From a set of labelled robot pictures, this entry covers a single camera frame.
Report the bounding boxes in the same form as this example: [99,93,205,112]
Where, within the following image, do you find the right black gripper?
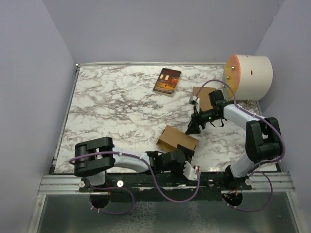
[186,106,221,134]

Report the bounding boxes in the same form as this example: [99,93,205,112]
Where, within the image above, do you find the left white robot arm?
[69,137,199,192]

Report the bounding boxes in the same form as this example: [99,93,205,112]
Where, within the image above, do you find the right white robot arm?
[186,90,285,190]

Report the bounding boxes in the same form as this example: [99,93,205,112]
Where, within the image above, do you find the folded brown cardboard box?
[198,87,216,111]

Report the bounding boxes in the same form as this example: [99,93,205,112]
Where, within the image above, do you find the dark paperback book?
[153,68,181,97]

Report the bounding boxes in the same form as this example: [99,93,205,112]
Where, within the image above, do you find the round pastel drawer cabinet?
[222,54,273,101]

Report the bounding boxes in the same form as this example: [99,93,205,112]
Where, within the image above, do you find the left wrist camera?
[183,161,200,181]

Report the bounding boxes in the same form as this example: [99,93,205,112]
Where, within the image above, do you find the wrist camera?
[183,161,200,181]
[189,96,201,112]

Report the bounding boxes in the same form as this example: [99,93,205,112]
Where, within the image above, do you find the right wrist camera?
[189,96,201,112]

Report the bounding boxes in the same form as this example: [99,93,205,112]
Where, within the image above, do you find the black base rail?
[48,167,258,202]

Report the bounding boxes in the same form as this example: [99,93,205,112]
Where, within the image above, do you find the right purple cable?
[196,79,286,212]

